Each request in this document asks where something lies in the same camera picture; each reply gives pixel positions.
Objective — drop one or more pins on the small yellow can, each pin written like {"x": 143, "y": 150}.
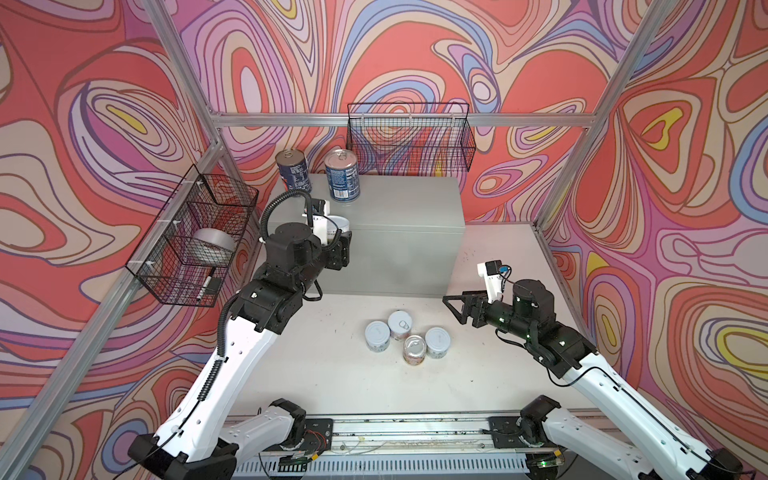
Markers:
{"x": 339, "y": 225}

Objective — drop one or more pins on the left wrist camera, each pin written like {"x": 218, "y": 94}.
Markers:
{"x": 316, "y": 212}

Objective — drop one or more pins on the small white can pull tab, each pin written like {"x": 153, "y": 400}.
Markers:
{"x": 400, "y": 324}

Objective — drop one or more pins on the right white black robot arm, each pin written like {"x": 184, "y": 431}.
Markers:
{"x": 522, "y": 313}

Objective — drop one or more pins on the grey tape roll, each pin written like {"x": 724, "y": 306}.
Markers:
{"x": 212, "y": 247}

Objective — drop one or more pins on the small pink can silver lid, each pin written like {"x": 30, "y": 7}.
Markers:
{"x": 414, "y": 350}

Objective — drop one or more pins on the black wire basket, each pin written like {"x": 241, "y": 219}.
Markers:
{"x": 162, "y": 263}
{"x": 429, "y": 139}

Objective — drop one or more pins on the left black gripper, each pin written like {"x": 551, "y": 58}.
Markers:
{"x": 337, "y": 252}

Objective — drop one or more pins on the grey metal cabinet box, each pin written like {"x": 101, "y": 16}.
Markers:
{"x": 406, "y": 235}

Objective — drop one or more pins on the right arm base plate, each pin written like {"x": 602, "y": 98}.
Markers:
{"x": 504, "y": 431}

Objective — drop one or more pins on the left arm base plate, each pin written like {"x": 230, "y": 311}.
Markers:
{"x": 317, "y": 437}

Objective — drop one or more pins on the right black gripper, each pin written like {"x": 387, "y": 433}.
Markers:
{"x": 479, "y": 301}

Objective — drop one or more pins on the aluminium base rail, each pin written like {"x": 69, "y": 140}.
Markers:
{"x": 408, "y": 441}

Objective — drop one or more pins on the left black wire basket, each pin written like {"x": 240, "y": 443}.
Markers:
{"x": 162, "y": 263}

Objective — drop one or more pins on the back black wire basket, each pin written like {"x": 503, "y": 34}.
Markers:
{"x": 429, "y": 139}

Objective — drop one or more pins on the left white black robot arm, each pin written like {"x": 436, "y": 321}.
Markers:
{"x": 300, "y": 242}

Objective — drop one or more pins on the tall light blue can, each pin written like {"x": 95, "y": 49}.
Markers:
{"x": 341, "y": 166}

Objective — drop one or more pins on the tall dark blue can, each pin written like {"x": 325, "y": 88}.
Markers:
{"x": 293, "y": 169}

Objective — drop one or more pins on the small white blue can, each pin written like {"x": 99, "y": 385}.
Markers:
{"x": 438, "y": 342}

